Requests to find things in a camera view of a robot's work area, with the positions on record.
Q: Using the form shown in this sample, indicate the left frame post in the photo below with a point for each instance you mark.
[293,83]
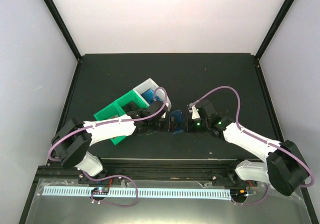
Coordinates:
[63,28]

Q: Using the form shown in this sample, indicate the right frame post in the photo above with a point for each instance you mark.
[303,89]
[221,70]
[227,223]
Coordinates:
[273,28]

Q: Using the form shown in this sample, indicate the near green plastic bin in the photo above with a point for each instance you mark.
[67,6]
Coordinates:
[109,111]

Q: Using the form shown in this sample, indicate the blue card holder wallet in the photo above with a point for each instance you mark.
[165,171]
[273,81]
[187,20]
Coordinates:
[179,121]

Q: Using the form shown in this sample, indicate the frame post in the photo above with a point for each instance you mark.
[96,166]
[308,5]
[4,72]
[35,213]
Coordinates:
[273,28]
[63,28]

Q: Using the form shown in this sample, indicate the white plastic bin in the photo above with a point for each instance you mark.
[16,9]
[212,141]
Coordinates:
[149,84]

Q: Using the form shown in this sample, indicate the black cards in green bin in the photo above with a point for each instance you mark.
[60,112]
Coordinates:
[131,106]

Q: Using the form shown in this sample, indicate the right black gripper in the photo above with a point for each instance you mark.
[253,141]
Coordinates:
[191,130]

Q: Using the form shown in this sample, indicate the controller board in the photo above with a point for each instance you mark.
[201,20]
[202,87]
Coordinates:
[242,192]
[100,191]

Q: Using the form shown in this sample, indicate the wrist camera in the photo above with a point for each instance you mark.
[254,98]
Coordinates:
[193,111]
[164,114]

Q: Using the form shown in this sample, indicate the left controller board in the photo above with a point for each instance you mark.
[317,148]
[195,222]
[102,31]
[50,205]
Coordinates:
[100,191]

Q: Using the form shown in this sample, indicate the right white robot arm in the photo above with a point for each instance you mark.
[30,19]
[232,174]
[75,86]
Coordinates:
[280,163]

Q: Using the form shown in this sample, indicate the middle green plastic bin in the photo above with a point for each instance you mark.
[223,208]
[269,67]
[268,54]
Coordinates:
[130,96]

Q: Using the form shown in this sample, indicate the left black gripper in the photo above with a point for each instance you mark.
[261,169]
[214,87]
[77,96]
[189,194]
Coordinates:
[168,128]

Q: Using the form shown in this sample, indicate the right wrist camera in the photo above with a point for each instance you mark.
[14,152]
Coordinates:
[193,111]

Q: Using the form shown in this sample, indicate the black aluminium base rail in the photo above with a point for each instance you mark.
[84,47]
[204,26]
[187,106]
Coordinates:
[227,172]

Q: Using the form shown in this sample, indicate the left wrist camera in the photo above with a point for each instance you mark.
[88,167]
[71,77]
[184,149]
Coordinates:
[164,114]

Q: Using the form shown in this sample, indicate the green plastic bin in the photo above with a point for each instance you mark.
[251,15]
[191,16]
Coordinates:
[109,111]
[130,96]

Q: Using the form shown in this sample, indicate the blue cards in white bin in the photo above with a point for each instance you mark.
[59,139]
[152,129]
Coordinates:
[148,95]

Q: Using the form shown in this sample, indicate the white slotted cable duct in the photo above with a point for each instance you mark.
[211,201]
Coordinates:
[120,192]

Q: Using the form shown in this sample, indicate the right controller board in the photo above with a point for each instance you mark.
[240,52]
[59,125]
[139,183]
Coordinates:
[242,192]

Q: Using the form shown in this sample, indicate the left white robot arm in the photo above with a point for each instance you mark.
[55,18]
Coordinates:
[70,146]

